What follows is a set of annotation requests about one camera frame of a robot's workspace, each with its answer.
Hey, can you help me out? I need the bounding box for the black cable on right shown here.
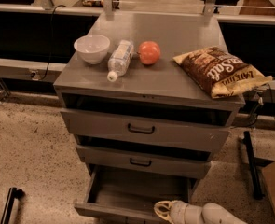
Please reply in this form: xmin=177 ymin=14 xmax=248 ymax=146
xmin=236 ymin=82 xmax=275 ymax=131

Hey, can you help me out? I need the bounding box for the grey middle drawer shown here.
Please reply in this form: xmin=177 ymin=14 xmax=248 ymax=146
xmin=76 ymin=146 xmax=211 ymax=179

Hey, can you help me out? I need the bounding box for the red apple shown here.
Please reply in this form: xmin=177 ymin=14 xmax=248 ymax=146
xmin=138 ymin=41 xmax=160 ymax=65

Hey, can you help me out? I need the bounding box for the grey metal drawer cabinet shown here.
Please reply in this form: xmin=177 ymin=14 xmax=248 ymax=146
xmin=53 ymin=10 xmax=246 ymax=201

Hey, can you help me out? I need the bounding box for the clear plastic water bottle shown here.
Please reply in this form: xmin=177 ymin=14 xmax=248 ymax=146
xmin=107 ymin=40 xmax=134 ymax=82

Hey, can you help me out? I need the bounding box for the brown yellow chip bag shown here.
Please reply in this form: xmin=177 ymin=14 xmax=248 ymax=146
xmin=173 ymin=47 xmax=273 ymax=99

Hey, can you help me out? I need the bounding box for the white bowl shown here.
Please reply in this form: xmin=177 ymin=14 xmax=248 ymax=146
xmin=74 ymin=35 xmax=110 ymax=64

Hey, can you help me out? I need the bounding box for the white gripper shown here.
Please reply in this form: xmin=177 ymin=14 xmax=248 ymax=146
xmin=154 ymin=201 xmax=204 ymax=224

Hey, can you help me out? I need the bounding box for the black cable on left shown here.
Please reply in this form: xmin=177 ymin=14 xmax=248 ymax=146
xmin=30 ymin=4 xmax=68 ymax=82

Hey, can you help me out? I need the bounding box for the black floor stand right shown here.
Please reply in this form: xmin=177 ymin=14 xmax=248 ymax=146
xmin=239 ymin=131 xmax=272 ymax=200

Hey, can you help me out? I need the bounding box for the grey top drawer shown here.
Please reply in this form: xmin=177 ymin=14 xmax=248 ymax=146
xmin=61 ymin=108 xmax=229 ymax=152

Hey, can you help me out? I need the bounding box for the black floor stand left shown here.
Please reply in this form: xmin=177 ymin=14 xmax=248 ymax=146
xmin=0 ymin=187 xmax=24 ymax=224

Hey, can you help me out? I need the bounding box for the black floor stand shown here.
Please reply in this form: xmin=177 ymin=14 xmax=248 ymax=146
xmin=0 ymin=187 xmax=24 ymax=224
xmin=239 ymin=131 xmax=272 ymax=200

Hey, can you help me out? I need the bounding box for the grey bottom drawer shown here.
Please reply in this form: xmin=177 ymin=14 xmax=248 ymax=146
xmin=75 ymin=165 xmax=199 ymax=224

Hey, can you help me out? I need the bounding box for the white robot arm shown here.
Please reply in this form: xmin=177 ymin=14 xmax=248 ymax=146
xmin=154 ymin=201 xmax=247 ymax=224

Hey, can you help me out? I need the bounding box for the black cable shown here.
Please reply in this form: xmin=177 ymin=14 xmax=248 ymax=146
xmin=30 ymin=4 xmax=68 ymax=82
xmin=236 ymin=82 xmax=275 ymax=131

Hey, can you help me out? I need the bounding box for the grey drawer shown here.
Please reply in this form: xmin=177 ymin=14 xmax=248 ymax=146
xmin=61 ymin=108 xmax=229 ymax=152
xmin=75 ymin=165 xmax=199 ymax=224
xmin=76 ymin=146 xmax=211 ymax=179

